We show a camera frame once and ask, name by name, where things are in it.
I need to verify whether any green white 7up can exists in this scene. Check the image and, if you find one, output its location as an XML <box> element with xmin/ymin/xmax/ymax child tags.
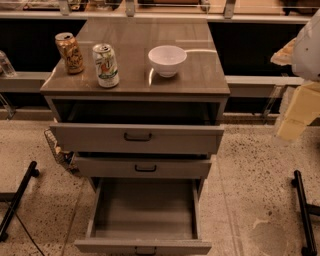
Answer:
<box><xmin>92</xmin><ymin>43</ymin><xmax>119</xmax><ymax>88</ymax></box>

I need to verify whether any grey top drawer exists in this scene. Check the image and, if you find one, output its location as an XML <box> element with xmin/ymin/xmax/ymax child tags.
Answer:
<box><xmin>50</xmin><ymin>123</ymin><xmax>224</xmax><ymax>154</ymax></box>

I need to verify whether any black stand leg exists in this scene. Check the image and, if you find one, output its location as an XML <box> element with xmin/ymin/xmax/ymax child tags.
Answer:
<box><xmin>291</xmin><ymin>170</ymin><xmax>320</xmax><ymax>256</ymax></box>
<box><xmin>0</xmin><ymin>161</ymin><xmax>40</xmax><ymax>242</ymax></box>

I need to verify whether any black left stand leg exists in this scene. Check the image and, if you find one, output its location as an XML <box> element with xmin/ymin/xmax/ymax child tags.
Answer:
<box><xmin>0</xmin><ymin>161</ymin><xmax>40</xmax><ymax>242</ymax></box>

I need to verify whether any black right stand leg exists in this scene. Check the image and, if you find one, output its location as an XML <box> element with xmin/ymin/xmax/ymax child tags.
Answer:
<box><xmin>291</xmin><ymin>170</ymin><xmax>320</xmax><ymax>256</ymax></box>

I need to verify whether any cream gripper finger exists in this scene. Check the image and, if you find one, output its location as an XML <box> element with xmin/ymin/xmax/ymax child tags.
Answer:
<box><xmin>270</xmin><ymin>38</ymin><xmax>296</xmax><ymax>66</ymax></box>
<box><xmin>276</xmin><ymin>81</ymin><xmax>320</xmax><ymax>141</ymax></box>

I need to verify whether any grey middle drawer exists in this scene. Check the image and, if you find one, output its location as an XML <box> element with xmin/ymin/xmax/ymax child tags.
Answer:
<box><xmin>75</xmin><ymin>156</ymin><xmax>211</xmax><ymax>179</ymax></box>

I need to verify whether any black floor cable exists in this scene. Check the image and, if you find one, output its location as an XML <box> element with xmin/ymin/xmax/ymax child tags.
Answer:
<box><xmin>3</xmin><ymin>199</ymin><xmax>46</xmax><ymax>256</ymax></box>

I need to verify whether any white ceramic bowl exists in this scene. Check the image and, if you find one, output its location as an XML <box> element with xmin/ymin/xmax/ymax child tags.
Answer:
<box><xmin>148</xmin><ymin>45</ymin><xmax>187</xmax><ymax>78</ymax></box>

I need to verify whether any grey drawer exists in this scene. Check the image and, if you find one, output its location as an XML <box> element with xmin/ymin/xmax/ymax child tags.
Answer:
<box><xmin>75</xmin><ymin>178</ymin><xmax>211</xmax><ymax>256</ymax></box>
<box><xmin>75</xmin><ymin>156</ymin><xmax>211</xmax><ymax>179</ymax></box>
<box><xmin>50</xmin><ymin>123</ymin><xmax>224</xmax><ymax>154</ymax></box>

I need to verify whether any grey bottom drawer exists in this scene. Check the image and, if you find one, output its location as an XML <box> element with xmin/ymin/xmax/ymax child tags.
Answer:
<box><xmin>75</xmin><ymin>178</ymin><xmax>211</xmax><ymax>256</ymax></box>

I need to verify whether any orange patterned soda can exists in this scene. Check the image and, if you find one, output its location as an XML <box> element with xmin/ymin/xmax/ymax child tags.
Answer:
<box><xmin>55</xmin><ymin>32</ymin><xmax>84</xmax><ymax>74</ymax></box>

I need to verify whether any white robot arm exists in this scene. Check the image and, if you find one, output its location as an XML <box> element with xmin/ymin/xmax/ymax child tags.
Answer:
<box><xmin>271</xmin><ymin>10</ymin><xmax>320</xmax><ymax>142</ymax></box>

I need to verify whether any grey drawer cabinet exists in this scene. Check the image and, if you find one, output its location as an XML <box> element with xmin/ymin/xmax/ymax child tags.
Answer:
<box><xmin>39</xmin><ymin>17</ymin><xmax>231</xmax><ymax>198</ymax></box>

